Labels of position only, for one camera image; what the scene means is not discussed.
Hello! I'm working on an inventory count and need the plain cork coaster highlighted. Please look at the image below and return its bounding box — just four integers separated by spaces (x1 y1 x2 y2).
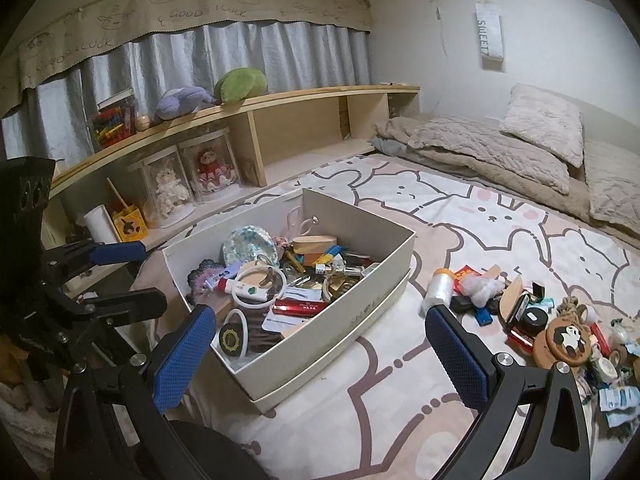
533 330 560 370

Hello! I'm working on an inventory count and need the panda cork coaster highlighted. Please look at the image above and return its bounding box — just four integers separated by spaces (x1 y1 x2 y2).
546 316 591 366

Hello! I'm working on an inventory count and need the red lighter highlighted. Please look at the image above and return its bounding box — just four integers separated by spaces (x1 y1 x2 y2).
271 298 329 318

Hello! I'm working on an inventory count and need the purple plush toy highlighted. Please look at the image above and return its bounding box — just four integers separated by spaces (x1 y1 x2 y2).
154 87 220 122

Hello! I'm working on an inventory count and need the red flat stick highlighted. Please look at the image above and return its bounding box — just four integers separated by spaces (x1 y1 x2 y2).
589 322 611 358

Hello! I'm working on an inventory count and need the black round tape roll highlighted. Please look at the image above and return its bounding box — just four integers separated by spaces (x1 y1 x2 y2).
218 309 248 360

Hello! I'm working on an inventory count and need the grey curtain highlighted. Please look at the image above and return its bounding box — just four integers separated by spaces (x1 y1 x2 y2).
1 22 371 166

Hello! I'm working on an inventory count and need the green plush toy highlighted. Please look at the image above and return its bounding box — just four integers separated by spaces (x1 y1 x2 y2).
214 67 268 103

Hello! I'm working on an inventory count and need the red doll display case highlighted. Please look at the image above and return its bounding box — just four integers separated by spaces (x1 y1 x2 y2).
178 127 241 203

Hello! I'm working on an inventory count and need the blue white medicine packet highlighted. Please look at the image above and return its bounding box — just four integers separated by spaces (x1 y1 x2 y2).
599 386 640 428

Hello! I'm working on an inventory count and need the large beige pillow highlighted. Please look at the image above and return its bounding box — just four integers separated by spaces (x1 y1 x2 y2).
584 141 639 235

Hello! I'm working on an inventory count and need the white shoe box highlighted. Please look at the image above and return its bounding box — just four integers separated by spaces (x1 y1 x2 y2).
163 190 414 413

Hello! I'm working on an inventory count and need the yellow pen holder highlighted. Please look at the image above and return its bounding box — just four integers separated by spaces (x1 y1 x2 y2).
106 178 149 242

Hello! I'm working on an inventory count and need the small fluffy pillow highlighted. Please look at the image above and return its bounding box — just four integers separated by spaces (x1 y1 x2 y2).
499 84 584 168

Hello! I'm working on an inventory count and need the white tape roll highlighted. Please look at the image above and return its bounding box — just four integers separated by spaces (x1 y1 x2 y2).
596 356 618 384

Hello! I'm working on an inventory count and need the beige folded blanket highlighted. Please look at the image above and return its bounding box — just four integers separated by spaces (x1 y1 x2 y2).
371 116 590 222

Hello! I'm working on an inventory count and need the wooden shelf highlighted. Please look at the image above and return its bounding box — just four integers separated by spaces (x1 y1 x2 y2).
41 84 420 250

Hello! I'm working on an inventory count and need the white plastic wrapped roll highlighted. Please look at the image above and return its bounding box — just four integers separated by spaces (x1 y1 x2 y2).
421 268 456 316

